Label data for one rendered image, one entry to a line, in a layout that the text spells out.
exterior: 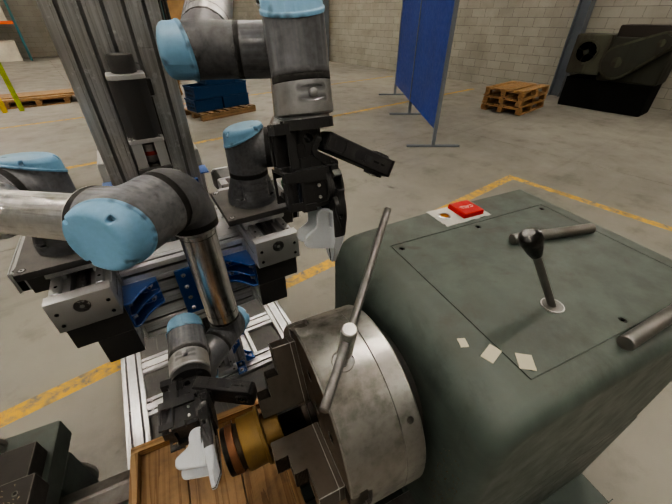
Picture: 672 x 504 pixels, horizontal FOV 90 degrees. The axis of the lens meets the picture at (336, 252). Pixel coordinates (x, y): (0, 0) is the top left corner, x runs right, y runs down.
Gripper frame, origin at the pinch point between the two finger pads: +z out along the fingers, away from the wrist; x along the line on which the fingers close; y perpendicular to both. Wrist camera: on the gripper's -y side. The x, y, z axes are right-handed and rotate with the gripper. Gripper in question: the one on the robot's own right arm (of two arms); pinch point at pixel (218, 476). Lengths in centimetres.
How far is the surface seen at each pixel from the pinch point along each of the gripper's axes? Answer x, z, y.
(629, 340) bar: 20, 16, -58
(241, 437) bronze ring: 4.2, -2.1, -4.6
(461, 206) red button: 19, -26, -65
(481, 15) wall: 56, -835, -846
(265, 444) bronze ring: 3.6, 0.2, -7.7
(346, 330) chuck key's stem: 24.4, 1.2, -20.5
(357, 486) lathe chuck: 5.7, 11.6, -17.5
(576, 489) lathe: -53, 21, -86
